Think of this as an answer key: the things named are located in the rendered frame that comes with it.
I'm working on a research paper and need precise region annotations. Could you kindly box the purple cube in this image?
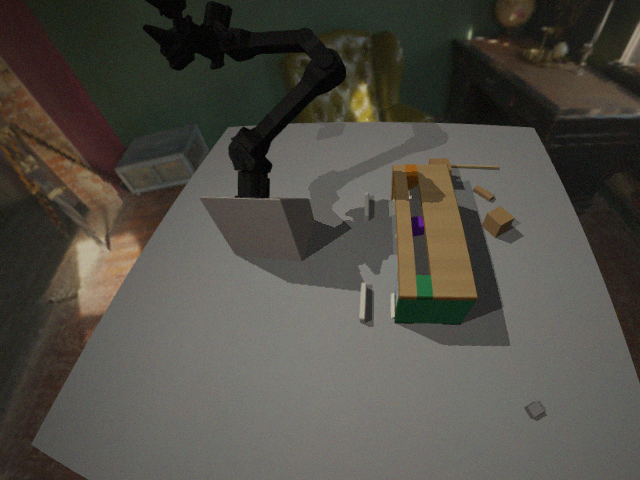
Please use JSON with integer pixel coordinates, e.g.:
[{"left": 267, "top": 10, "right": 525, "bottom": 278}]
[{"left": 411, "top": 216, "right": 424, "bottom": 236}]

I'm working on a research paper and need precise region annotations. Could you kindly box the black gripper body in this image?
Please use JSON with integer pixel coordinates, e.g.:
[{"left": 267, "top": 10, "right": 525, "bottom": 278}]
[{"left": 164, "top": 0, "right": 211, "bottom": 71}]

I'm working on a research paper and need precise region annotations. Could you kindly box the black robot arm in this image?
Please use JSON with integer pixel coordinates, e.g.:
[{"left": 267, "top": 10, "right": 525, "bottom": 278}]
[{"left": 200, "top": 1, "right": 346, "bottom": 199}]

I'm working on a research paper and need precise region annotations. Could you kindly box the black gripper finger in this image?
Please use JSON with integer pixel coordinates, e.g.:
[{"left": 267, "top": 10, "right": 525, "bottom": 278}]
[
  {"left": 143, "top": 24, "right": 184, "bottom": 61},
  {"left": 145, "top": 0, "right": 176, "bottom": 16}
]

